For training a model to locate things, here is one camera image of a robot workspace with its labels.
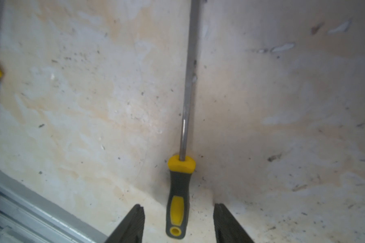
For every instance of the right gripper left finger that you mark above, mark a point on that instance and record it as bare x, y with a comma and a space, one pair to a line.
131, 228

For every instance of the aluminium front rail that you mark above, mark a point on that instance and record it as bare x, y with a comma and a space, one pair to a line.
27, 217

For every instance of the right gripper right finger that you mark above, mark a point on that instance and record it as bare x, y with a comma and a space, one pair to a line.
227, 228

